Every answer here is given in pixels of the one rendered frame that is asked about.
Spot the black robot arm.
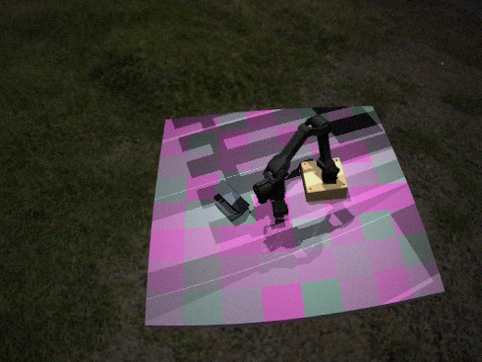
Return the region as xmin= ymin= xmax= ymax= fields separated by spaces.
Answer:
xmin=253 ymin=114 xmax=340 ymax=204

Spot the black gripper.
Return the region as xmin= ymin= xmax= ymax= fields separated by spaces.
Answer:
xmin=271 ymin=186 xmax=288 ymax=216

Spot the dark grey sloped panel with square hole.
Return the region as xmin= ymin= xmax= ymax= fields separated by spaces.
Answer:
xmin=214 ymin=179 xmax=250 ymax=222

